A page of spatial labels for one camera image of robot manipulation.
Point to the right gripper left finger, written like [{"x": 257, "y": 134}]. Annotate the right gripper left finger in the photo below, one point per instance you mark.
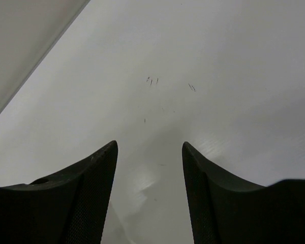
[{"x": 69, "y": 206}]

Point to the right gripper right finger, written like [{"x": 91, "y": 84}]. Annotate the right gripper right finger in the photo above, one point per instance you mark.
[{"x": 225, "y": 208}]

